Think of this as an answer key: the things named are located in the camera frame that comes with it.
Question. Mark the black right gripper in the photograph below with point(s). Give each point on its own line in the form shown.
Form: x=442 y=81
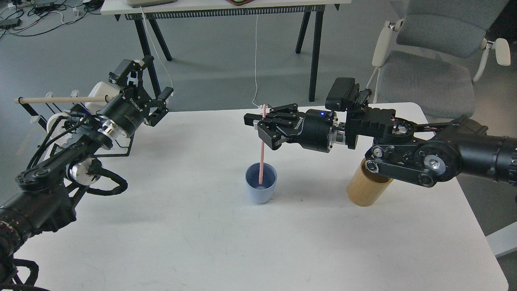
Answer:
x=286 y=124

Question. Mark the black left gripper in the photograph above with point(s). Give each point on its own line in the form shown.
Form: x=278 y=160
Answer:
x=129 y=108

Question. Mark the pink chopstick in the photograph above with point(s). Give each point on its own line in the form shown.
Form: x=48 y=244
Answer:
x=261 y=167

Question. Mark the blue plastic cup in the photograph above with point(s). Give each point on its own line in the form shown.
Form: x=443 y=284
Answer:
x=261 y=193

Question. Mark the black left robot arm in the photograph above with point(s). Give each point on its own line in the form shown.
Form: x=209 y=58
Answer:
x=65 y=167

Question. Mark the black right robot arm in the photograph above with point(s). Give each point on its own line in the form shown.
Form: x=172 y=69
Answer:
x=421 y=154

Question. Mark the bamboo cylinder holder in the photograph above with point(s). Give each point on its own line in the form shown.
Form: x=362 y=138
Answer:
x=366 y=187

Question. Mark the white table with black legs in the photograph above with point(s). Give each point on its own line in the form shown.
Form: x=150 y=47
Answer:
x=237 y=62

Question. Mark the grey office chair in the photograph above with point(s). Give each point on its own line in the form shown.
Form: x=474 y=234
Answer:
x=453 y=27

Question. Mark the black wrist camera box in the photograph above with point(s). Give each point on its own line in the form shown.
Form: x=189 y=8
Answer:
x=345 y=95

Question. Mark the black wire cup rack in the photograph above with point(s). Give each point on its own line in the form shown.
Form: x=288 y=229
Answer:
x=43 y=122

